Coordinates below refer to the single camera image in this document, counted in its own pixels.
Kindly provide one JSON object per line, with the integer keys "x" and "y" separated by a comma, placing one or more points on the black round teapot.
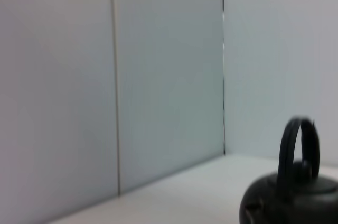
{"x": 290, "y": 197}

